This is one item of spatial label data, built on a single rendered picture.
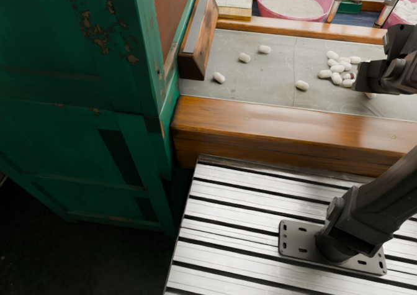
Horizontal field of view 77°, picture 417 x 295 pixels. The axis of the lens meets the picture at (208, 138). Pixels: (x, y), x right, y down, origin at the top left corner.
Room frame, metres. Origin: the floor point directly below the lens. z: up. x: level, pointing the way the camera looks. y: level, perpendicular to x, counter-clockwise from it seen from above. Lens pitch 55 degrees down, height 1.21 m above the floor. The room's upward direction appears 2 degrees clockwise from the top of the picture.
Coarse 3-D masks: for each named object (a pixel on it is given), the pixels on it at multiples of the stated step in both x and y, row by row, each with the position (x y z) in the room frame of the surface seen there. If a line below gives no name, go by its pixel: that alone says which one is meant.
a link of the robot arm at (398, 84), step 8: (408, 56) 0.38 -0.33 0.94; (416, 56) 0.35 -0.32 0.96; (408, 64) 0.35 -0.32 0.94; (416, 64) 0.33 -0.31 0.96; (408, 72) 0.34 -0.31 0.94; (416, 72) 0.32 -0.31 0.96; (392, 80) 0.37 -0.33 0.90; (400, 80) 0.34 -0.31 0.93; (408, 80) 0.32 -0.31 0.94; (416, 80) 0.31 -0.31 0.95; (400, 88) 0.34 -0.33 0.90; (408, 88) 0.33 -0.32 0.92; (416, 88) 0.32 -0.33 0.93
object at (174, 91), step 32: (0, 128) 0.37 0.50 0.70; (32, 128) 0.36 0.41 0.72; (64, 128) 0.35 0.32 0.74; (96, 128) 0.32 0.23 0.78; (128, 128) 0.32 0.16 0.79; (160, 128) 0.31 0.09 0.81; (0, 160) 0.36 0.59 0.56; (32, 160) 0.37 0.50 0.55; (64, 160) 0.35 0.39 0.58; (96, 160) 0.34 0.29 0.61; (128, 160) 0.34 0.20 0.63; (160, 160) 0.31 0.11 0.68; (32, 192) 0.36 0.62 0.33; (64, 192) 0.37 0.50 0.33; (96, 192) 0.35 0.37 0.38; (128, 192) 0.32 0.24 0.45; (160, 192) 0.31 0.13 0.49; (128, 224) 0.33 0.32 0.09; (160, 224) 0.32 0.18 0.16
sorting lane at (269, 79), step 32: (224, 32) 0.74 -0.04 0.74; (224, 64) 0.59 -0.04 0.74; (256, 64) 0.60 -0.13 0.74; (288, 64) 0.60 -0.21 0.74; (320, 64) 0.61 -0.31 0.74; (352, 64) 0.61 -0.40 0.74; (192, 96) 0.46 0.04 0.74; (224, 96) 0.47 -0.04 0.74; (256, 96) 0.47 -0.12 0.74; (288, 96) 0.47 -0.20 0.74; (320, 96) 0.48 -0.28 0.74; (352, 96) 0.48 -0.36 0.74; (384, 96) 0.49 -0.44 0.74; (416, 96) 0.49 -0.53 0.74
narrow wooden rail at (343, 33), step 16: (256, 16) 0.80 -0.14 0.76; (256, 32) 0.74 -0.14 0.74; (272, 32) 0.74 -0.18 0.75; (288, 32) 0.73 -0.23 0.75; (304, 32) 0.73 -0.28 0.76; (320, 32) 0.73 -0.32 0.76; (336, 32) 0.73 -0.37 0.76; (352, 32) 0.73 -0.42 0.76; (368, 32) 0.73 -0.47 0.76; (384, 32) 0.74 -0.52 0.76
